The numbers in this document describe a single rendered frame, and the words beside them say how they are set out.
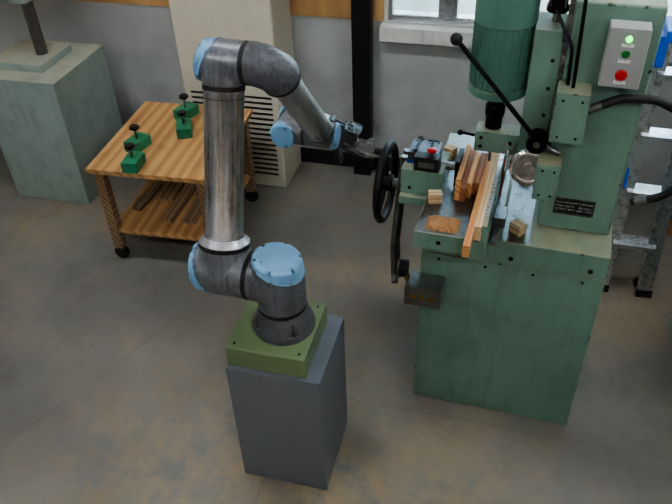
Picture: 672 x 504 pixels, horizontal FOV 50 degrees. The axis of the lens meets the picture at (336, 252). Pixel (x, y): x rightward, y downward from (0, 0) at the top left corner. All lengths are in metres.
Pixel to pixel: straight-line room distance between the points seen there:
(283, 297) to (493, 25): 0.95
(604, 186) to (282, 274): 0.99
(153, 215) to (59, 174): 0.70
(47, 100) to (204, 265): 1.91
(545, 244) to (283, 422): 0.99
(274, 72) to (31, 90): 2.12
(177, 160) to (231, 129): 1.33
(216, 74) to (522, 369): 1.47
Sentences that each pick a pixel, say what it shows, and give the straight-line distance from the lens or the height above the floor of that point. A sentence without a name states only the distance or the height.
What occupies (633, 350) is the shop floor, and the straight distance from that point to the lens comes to 3.19.
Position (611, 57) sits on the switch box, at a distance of 2.02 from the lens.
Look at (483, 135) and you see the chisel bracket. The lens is 2.30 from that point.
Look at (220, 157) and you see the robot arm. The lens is 1.99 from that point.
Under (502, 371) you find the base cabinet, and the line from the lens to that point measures 2.67.
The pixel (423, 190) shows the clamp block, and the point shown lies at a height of 0.89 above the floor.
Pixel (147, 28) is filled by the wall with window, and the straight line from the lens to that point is 4.18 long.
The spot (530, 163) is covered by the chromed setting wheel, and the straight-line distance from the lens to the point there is 2.21.
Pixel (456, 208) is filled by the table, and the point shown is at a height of 0.90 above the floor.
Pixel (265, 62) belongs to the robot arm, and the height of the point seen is 1.42.
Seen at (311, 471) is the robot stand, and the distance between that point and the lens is 2.53.
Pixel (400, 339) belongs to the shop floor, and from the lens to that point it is 3.05.
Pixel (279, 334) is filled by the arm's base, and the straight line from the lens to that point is 2.14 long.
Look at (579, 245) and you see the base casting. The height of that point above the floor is 0.80.
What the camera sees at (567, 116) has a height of 1.24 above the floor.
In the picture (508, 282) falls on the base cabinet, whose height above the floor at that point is 0.64.
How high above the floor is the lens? 2.19
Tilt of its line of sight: 39 degrees down
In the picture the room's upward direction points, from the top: 2 degrees counter-clockwise
